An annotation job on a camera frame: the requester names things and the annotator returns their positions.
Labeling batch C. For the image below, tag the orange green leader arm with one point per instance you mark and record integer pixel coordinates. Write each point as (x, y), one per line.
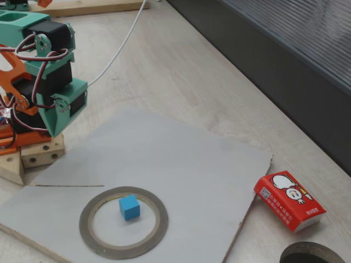
(44, 2)

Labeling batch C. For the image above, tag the small blue cube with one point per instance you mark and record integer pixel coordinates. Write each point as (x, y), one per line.
(129, 208)

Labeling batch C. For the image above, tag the red and white carton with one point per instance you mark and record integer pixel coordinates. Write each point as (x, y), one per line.
(279, 202)

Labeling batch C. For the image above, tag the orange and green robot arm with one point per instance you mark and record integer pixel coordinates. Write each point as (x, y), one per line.
(13, 27)

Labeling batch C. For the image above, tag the wooden base block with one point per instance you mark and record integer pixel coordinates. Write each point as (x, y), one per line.
(41, 157)

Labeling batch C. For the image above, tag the red controller circuit board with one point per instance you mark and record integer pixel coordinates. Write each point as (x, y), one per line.
(2, 109)

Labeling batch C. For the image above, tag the orange printed board holder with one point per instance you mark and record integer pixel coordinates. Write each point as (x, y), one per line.
(5, 142)

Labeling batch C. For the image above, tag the wooden base plank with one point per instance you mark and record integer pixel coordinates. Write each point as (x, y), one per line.
(11, 170)

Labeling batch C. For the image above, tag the light wooden mounting plank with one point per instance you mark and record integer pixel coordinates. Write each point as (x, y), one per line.
(109, 8)

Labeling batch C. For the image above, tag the grey painted plywood board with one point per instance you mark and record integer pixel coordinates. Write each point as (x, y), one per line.
(205, 178)

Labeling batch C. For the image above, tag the ribbed glass desk partition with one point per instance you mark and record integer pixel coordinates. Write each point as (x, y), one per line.
(301, 54)

